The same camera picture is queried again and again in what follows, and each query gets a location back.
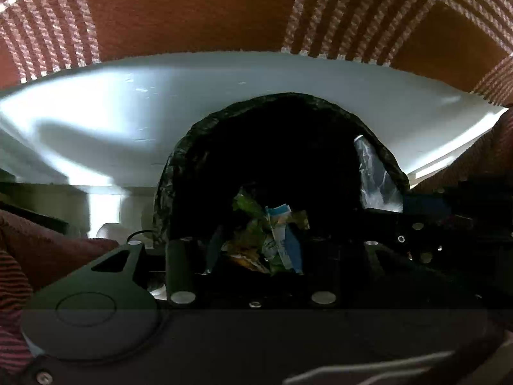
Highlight red plaid blanket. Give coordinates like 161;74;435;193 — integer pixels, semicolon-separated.
0;0;513;107

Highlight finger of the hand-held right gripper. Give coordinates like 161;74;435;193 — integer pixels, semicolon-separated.
362;208;513;266
402;175;513;220

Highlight thin black cable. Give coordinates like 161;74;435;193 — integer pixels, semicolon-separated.
127;229;162;246

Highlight green and blue wrappers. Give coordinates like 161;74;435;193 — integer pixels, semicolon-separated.
231;188;310;276

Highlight clear plastic bag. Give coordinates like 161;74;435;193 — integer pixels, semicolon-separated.
353;133;404;213

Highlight brown woven cloth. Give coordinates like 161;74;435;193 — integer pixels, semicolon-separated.
0;209;120;291

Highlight blue white printed wrapper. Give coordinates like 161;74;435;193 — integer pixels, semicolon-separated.
263;203;304;274

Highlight trash bin with black bag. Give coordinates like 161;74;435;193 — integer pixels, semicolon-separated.
153;92;412;289

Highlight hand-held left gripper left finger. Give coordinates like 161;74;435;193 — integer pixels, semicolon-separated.
90;226;225;308

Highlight person's left forearm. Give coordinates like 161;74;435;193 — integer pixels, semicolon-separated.
0;249;36;374

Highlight white furniture panel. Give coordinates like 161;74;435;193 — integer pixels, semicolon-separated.
0;50;510;188

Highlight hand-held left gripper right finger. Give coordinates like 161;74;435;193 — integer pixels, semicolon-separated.
288;228;402;307

